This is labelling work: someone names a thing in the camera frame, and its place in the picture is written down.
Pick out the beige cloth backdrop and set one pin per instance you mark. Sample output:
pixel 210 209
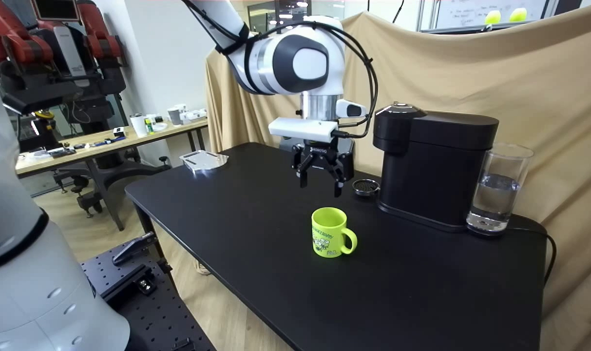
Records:
pixel 543 97

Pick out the whiteboard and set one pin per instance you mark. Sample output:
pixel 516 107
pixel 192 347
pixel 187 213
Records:
pixel 466 14

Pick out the yellow green ball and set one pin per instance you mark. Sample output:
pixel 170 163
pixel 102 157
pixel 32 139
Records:
pixel 492 17
pixel 518 14

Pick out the black box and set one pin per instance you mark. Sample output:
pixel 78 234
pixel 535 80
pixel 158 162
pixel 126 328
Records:
pixel 348 158

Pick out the red and black robot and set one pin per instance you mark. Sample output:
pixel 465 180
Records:
pixel 47 73

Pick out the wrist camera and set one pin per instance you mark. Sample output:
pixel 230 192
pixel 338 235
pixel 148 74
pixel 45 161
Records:
pixel 300 129

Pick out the green mug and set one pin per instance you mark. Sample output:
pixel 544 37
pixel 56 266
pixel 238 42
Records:
pixel 328 234

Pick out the black clamp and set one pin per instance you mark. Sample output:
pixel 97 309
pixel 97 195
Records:
pixel 132 247

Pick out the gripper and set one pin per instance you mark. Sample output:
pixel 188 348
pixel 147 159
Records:
pixel 319 152

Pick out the round metal drip tray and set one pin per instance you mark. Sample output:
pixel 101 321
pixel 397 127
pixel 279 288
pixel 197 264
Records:
pixel 366 186

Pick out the wooden table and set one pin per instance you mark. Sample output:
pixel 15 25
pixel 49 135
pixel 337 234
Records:
pixel 100 146

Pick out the black coffee machine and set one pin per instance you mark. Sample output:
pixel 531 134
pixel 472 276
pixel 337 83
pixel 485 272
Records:
pixel 431 165

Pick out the clear water tank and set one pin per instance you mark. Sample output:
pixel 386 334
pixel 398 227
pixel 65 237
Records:
pixel 497 195

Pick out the silver metal plate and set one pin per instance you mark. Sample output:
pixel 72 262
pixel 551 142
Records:
pixel 202 160

